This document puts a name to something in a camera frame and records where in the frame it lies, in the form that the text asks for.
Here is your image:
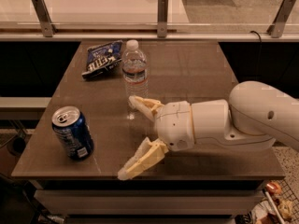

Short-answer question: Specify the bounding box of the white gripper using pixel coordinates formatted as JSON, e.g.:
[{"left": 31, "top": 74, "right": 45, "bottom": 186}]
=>
[{"left": 118, "top": 95, "right": 194, "bottom": 180}]

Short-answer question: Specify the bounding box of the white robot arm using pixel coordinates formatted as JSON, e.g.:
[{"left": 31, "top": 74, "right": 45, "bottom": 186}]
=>
[{"left": 118, "top": 81, "right": 299, "bottom": 180}]

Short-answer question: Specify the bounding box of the blue pepsi can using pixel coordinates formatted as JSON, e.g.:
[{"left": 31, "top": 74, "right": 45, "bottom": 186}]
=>
[{"left": 51, "top": 106, "right": 94, "bottom": 161}]

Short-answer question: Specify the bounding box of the clear plastic water bottle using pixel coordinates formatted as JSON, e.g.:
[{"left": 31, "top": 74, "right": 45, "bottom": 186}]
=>
[{"left": 121, "top": 39, "right": 150, "bottom": 111}]

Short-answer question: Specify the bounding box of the blue chip bag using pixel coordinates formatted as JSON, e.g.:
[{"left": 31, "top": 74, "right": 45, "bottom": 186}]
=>
[{"left": 81, "top": 40, "right": 122, "bottom": 79}]

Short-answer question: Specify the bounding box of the glass railing panel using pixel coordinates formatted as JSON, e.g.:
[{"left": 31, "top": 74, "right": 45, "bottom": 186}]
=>
[{"left": 0, "top": 0, "right": 299, "bottom": 34}]

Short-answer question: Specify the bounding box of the middle metal railing bracket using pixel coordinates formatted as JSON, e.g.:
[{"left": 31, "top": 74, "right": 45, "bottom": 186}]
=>
[{"left": 157, "top": 0, "right": 168, "bottom": 38}]

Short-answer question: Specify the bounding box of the metal railing bracket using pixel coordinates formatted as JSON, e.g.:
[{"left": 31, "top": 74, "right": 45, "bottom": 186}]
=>
[
  {"left": 31, "top": 0, "right": 56, "bottom": 37},
  {"left": 267, "top": 0, "right": 296, "bottom": 38},
  {"left": 157, "top": 0, "right": 168, "bottom": 38}
]

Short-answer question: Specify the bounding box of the black cable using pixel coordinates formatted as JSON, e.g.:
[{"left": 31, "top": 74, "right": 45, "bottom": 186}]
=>
[{"left": 249, "top": 30, "right": 263, "bottom": 82}]

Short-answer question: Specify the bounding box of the left metal railing bracket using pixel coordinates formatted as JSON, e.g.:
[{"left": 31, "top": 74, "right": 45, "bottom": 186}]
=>
[{"left": 31, "top": 0, "right": 56, "bottom": 37}]

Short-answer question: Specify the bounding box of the wire basket with snacks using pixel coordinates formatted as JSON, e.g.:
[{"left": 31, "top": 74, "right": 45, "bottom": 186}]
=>
[{"left": 249, "top": 180, "right": 299, "bottom": 224}]

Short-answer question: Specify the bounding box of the right metal railing bracket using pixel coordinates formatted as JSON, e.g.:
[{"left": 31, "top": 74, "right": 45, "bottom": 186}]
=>
[{"left": 267, "top": 0, "right": 296, "bottom": 38}]

